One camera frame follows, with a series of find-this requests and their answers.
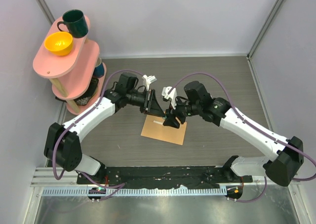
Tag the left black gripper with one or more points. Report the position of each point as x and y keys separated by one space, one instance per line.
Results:
x=150 y=105

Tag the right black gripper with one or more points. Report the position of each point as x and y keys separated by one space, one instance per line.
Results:
x=171 y=120

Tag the orange paper envelope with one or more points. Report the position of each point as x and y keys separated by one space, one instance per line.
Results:
x=163 y=133

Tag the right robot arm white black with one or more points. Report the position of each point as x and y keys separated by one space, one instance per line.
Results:
x=281 y=158

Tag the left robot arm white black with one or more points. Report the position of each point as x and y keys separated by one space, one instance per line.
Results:
x=63 y=143

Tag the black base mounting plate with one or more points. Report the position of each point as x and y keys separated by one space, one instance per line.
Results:
x=168 y=177

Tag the blue cup on shelf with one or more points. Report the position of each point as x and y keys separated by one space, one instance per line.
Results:
x=99 y=69

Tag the pink tiered wooden shelf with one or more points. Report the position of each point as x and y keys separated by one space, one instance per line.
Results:
x=70 y=75

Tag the yellow bowl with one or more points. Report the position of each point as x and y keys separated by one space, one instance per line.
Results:
x=59 y=43

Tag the dark green mug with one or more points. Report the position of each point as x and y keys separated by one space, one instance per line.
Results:
x=75 y=22

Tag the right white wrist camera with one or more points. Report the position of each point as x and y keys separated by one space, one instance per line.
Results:
x=169 y=94

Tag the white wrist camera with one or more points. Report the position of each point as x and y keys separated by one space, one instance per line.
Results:
x=169 y=94
x=148 y=80

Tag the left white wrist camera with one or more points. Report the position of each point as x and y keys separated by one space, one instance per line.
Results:
x=148 y=80

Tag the white slotted cable duct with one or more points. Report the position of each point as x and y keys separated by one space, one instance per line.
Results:
x=95 y=191

